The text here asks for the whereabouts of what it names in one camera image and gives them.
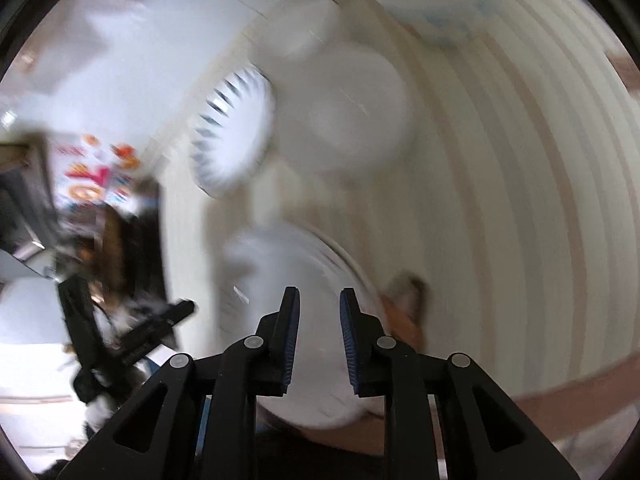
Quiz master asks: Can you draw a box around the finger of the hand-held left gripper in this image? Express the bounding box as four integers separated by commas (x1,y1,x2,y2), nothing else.
116,299,196,364

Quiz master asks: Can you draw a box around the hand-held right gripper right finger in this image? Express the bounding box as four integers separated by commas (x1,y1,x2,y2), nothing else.
339,287,582,480

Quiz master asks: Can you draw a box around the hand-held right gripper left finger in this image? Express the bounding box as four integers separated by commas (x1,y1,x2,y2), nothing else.
57,286,301,480

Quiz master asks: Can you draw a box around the large white plate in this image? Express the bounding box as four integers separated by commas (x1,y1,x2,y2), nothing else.
218,224,389,431

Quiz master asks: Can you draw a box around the brown blurred object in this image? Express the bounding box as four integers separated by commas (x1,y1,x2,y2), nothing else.
380,271,432,353

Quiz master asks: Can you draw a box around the dark cabinet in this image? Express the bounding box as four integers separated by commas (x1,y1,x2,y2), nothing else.
0,132,60,273

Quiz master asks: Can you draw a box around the striped table cloth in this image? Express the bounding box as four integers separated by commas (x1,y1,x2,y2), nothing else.
161,0,637,411

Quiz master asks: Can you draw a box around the white plate with striped rim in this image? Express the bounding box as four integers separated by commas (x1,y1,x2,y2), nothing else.
187,66,277,192

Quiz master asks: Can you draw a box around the plain white plate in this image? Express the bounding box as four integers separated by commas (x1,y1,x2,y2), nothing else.
272,42,415,175

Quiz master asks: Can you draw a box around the small white bowl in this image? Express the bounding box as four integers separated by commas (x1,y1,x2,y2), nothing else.
261,0,338,61

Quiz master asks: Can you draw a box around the white bowl with blue pattern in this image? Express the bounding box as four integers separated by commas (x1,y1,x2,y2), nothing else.
367,0,493,48

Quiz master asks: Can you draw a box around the colourful wall poster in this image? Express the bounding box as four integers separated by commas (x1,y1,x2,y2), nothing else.
50,132,142,208

